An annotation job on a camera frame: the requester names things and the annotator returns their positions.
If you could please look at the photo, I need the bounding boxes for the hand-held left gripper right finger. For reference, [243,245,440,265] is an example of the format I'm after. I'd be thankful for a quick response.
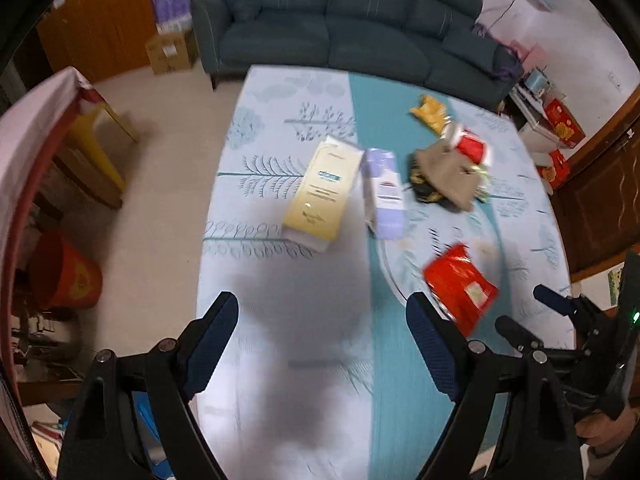
[405,291,586,480]

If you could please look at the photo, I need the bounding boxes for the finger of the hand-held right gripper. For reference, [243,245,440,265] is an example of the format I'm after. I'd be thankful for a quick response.
[533,284,603,333]
[495,315,578,363]

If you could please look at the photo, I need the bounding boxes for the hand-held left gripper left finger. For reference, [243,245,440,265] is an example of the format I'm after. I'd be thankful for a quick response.
[57,291,240,480]

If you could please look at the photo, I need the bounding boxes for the shiny red packet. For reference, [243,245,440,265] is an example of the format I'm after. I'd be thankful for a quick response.
[423,243,500,337]

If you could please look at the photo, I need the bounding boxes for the green gold wrapper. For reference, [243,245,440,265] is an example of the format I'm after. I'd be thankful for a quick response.
[470,167,494,204]

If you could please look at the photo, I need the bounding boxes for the large brown paper bag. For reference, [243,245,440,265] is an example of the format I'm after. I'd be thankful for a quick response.
[414,141,481,211]

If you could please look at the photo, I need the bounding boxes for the lavender cardboard box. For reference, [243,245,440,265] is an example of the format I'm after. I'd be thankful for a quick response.
[361,147,407,240]

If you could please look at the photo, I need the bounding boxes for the red paper cup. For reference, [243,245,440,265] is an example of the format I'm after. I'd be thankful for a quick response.
[442,122,496,169]

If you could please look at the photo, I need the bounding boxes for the black gold patterned packet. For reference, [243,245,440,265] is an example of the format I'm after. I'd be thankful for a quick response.
[407,157,451,205]

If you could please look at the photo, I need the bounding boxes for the cream cardboard box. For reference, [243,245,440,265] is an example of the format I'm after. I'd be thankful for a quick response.
[281,135,364,254]

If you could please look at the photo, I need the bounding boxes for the yellow snack packet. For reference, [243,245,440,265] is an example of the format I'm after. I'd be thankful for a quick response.
[409,95,451,136]

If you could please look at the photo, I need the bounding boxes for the person's right hand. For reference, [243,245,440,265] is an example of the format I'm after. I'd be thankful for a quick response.
[575,412,640,461]

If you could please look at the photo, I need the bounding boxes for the table with patterned cloth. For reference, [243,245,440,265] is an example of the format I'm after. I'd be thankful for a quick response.
[192,64,574,480]

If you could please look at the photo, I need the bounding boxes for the blue plastic bag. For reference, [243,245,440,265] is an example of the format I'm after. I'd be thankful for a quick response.
[132,392,171,480]

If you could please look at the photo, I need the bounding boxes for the wooden door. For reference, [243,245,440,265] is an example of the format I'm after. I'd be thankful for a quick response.
[549,89,640,282]

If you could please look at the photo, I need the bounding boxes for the red gift bag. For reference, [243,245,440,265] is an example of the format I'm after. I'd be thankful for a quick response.
[537,149,571,191]

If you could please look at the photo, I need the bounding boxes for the red bucket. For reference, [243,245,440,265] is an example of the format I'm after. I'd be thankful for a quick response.
[28,229,104,311]

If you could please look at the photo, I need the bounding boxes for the red gift box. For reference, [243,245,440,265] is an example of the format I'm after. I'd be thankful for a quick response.
[542,98,586,149]

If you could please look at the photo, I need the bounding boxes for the white side cabinet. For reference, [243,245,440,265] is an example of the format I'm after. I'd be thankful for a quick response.
[509,84,556,154]

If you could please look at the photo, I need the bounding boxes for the light blue canister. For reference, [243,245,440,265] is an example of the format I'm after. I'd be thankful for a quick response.
[524,68,551,96]

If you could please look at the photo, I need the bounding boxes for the yellow plastic stool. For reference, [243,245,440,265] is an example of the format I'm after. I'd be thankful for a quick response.
[64,102,141,194]

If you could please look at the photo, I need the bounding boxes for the purple bag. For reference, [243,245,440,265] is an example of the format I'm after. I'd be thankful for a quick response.
[475,22,524,81]

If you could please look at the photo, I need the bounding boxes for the square dark teal cushion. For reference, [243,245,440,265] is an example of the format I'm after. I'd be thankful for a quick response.
[442,24,501,69]

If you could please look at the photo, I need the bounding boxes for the side table with pink cloth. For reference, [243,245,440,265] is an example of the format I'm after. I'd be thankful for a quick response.
[0,67,106,480]

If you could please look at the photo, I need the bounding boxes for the brown cardboard box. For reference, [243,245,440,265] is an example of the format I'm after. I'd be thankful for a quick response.
[144,29,199,76]

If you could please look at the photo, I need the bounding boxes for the dark teal sofa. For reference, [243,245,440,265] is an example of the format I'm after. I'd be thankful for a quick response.
[192,0,524,111]

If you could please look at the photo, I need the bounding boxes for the stack of purple packs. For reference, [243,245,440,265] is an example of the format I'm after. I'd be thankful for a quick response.
[151,0,194,36]

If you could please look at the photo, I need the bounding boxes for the wooden wardrobe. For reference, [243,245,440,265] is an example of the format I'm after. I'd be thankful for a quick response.
[37,0,166,84]

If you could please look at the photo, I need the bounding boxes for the round dark teal cushion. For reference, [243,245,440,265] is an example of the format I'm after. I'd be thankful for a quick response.
[221,0,262,24]

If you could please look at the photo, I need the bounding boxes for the children's wall poster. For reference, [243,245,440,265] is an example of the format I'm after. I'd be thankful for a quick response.
[607,267,624,306]

